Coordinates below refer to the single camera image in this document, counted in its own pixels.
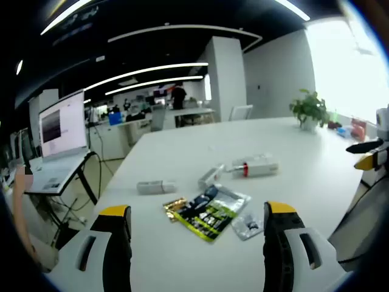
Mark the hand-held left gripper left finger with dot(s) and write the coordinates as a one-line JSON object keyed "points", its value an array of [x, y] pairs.
{"points": [[115, 243]]}

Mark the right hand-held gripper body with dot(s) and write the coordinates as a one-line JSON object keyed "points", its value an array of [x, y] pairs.
{"points": [[384, 121]]}

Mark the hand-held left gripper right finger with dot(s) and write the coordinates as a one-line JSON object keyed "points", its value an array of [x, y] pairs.
{"points": [[279, 243]]}

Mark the small clear plastic bag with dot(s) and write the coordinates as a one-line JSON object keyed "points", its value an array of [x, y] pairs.
{"points": [[247, 226]]}

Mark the gold skincare sachet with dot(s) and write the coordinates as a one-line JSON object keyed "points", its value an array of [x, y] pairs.
{"points": [[173, 210]]}

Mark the green black skincare sachet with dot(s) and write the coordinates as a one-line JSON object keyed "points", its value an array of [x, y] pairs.
{"points": [[212, 216]]}

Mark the red collar pump skincare bottle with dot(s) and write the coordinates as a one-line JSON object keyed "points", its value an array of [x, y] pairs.
{"points": [[264, 170]]}

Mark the clear cap skincare bottle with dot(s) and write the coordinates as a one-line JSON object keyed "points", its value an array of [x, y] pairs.
{"points": [[209, 178]]}

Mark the green bottle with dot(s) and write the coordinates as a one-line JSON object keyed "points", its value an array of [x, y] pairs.
{"points": [[335, 117]]}

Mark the blue storage box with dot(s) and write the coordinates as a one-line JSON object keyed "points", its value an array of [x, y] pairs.
{"points": [[115, 118]]}

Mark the blue plastic bag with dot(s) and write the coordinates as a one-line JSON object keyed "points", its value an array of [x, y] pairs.
{"points": [[345, 132]]}

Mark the dark red bag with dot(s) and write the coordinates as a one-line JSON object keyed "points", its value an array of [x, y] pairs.
{"points": [[334, 124]]}

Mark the black leg laptop stand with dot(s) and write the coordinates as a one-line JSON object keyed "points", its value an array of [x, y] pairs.
{"points": [[86, 187]]}

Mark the potted green plant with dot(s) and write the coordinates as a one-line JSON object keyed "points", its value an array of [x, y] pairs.
{"points": [[310, 106]]}

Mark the grey white office chair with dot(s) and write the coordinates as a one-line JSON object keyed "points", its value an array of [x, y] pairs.
{"points": [[367, 231]]}

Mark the white office desk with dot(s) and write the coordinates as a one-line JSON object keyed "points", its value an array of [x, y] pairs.
{"points": [[112, 140], [194, 112]]}

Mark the open white laptop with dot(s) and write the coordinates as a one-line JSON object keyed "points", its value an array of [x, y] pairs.
{"points": [[64, 121]]}

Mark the light grey office chair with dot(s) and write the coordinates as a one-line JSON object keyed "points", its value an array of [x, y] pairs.
{"points": [[158, 117]]}

